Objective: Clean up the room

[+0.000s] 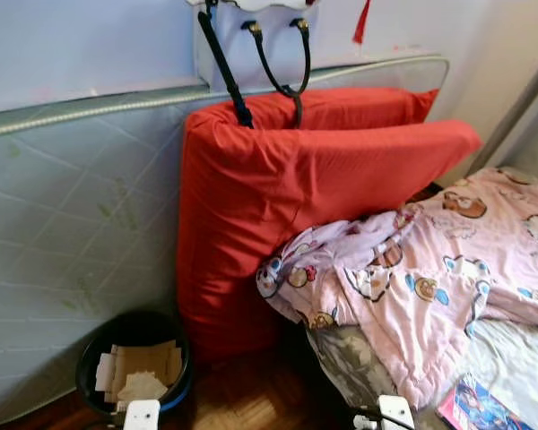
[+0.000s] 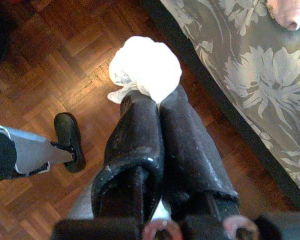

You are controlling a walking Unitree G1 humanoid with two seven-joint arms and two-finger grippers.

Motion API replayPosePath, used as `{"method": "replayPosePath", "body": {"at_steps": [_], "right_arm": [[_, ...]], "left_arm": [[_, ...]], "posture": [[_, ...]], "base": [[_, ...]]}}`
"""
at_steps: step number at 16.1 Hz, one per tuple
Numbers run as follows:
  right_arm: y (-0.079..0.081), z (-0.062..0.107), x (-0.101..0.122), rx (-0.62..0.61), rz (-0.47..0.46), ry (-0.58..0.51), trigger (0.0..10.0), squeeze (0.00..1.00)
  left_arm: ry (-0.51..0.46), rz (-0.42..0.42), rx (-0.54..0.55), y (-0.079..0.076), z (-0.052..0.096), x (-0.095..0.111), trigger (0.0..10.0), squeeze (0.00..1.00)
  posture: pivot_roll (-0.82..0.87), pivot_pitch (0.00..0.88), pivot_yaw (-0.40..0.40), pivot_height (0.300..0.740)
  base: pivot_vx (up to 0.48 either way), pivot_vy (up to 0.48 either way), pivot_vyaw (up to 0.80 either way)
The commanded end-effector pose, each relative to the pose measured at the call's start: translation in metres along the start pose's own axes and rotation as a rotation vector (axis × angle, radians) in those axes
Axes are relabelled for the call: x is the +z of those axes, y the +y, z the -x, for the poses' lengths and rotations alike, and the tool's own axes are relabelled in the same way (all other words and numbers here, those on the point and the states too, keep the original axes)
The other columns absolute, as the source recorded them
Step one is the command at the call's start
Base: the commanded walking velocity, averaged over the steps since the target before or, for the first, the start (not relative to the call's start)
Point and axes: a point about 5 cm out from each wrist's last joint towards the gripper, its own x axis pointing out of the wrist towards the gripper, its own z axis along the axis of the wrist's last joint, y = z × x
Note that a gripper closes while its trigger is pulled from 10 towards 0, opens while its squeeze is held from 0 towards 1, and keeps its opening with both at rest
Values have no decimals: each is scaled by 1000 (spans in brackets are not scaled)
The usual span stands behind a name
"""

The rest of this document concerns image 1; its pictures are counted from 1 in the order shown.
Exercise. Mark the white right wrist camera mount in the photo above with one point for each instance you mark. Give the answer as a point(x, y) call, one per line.
point(396, 412)

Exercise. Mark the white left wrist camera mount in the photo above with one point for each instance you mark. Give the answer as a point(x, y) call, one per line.
point(142, 417)

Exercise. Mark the white crumpled tissue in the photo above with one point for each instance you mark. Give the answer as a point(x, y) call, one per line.
point(143, 390)

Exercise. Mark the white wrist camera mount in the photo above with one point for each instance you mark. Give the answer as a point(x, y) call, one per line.
point(142, 417)
point(396, 412)

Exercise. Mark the black waste bin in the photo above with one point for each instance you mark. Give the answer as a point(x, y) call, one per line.
point(134, 322)

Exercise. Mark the red folded foam mattress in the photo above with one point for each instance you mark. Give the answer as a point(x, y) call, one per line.
point(251, 206)

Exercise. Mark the pink cartoon print blanket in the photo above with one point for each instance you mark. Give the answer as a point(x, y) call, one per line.
point(412, 269)

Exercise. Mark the colourful comic book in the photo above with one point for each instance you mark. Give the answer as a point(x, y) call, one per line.
point(480, 412)

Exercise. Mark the brown cardboard piece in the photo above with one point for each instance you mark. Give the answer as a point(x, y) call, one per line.
point(143, 356)

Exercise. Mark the red tassel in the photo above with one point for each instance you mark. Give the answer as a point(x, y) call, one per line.
point(361, 27)

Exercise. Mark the green quilted mattress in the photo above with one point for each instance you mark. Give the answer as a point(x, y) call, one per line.
point(72, 224)

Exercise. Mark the bed with grey floral sheet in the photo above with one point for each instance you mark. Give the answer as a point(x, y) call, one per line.
point(520, 358)

